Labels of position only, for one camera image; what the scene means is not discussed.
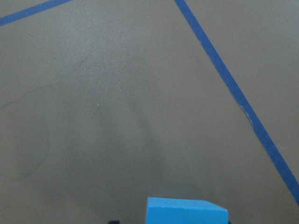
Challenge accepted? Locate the blue cube block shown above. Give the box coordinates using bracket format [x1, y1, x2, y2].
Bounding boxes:
[145, 197, 229, 224]

